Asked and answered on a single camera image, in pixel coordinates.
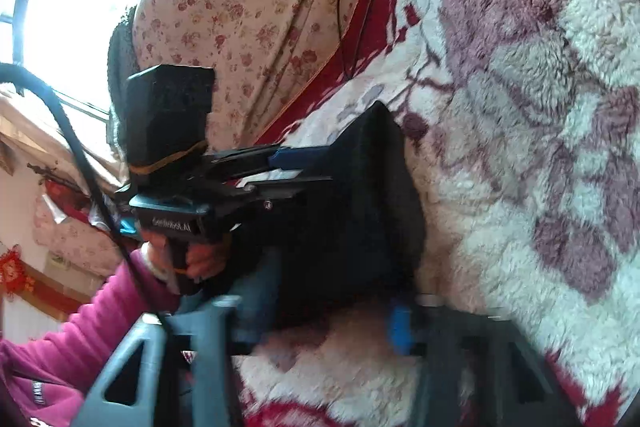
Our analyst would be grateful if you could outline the person's left hand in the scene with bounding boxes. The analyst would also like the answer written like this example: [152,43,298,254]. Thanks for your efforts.
[147,241,231,284]

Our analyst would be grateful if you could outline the grey fleece cloth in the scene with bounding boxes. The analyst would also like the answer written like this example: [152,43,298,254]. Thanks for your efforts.
[106,6,147,160]

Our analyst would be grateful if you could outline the floral fleece blanket red border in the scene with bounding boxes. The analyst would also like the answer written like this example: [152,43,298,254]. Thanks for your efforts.
[235,0,640,427]

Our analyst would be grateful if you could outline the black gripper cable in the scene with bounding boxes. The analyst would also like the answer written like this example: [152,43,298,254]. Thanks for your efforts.
[0,63,176,333]

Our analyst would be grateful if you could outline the bright window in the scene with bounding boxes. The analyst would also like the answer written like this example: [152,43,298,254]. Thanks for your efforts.
[0,0,186,118]

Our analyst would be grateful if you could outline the black pants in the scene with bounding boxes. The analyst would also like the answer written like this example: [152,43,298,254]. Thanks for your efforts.
[220,101,426,343]

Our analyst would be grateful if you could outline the person's left forearm pink sleeve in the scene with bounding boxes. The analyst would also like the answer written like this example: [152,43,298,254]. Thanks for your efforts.
[0,252,181,427]

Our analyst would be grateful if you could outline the red wall ornament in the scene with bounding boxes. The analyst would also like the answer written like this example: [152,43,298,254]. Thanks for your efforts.
[0,244,37,304]

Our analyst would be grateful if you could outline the beige floral quilt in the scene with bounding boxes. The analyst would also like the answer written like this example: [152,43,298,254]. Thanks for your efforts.
[131,0,396,148]

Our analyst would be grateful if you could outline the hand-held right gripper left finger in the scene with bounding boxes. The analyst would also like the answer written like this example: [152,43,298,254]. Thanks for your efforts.
[75,294,246,427]

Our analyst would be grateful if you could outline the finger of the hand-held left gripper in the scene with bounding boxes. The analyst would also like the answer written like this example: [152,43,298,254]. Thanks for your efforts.
[220,176,335,210]
[210,145,332,180]

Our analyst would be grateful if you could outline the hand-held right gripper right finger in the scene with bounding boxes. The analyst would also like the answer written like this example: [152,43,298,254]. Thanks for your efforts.
[387,292,581,427]

